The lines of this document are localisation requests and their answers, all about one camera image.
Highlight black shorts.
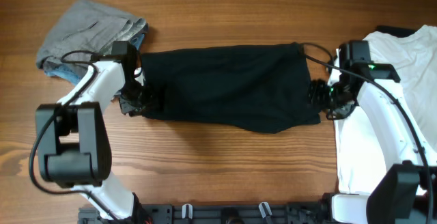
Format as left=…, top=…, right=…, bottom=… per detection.
left=141, top=42, right=320, bottom=133

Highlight folded blue denim jeans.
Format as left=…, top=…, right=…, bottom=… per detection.
left=44, top=33, right=145, bottom=85

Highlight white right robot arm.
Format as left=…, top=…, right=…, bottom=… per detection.
left=309, top=79, right=436, bottom=223

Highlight folded grey garment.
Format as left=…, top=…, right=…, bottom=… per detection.
left=36, top=0, right=148, bottom=73

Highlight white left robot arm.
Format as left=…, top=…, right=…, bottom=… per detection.
left=29, top=56, right=153, bottom=223

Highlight white t-shirt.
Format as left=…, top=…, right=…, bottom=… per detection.
left=333, top=24, right=437, bottom=197

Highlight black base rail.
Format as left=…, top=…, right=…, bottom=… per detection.
left=77, top=201, right=328, bottom=224

